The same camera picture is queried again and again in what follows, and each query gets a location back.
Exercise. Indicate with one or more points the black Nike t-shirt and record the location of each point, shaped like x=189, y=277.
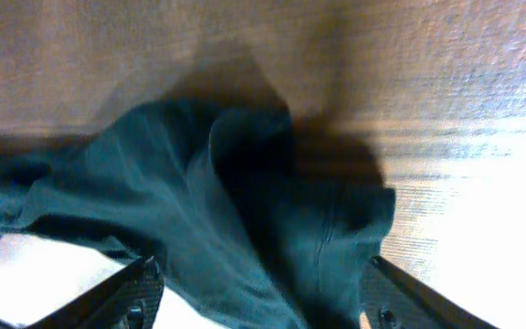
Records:
x=211, y=193

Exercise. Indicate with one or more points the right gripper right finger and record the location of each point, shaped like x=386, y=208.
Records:
x=393, y=299

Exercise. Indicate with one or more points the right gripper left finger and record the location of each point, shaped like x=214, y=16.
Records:
x=128, y=299

